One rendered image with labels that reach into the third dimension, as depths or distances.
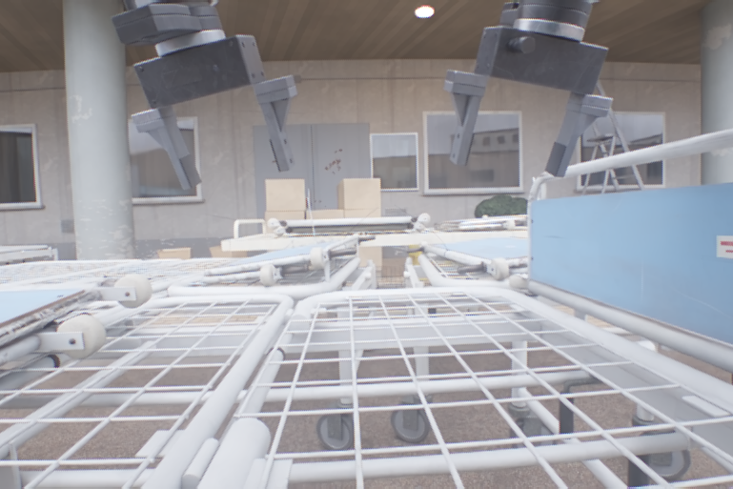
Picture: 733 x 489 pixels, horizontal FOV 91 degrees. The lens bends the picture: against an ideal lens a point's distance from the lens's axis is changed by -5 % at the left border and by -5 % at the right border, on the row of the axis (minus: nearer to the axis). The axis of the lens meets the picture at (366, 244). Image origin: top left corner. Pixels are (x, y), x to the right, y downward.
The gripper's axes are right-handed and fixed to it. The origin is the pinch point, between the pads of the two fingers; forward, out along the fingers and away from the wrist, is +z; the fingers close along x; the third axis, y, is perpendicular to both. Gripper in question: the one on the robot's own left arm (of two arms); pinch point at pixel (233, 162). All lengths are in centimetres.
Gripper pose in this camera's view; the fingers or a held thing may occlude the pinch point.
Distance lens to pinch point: 51.3
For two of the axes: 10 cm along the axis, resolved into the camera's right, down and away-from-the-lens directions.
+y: 1.0, -4.7, 8.8
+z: 2.0, 8.7, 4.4
